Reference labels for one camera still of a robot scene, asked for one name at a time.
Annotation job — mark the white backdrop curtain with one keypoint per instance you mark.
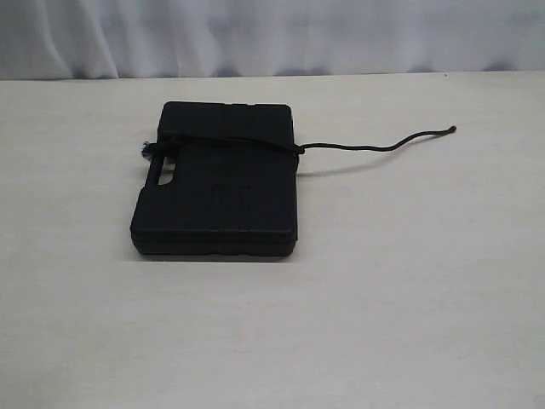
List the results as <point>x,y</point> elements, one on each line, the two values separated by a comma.
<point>177,39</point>

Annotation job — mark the black plastic carrying case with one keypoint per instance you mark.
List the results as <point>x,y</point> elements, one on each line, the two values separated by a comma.
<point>221,181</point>

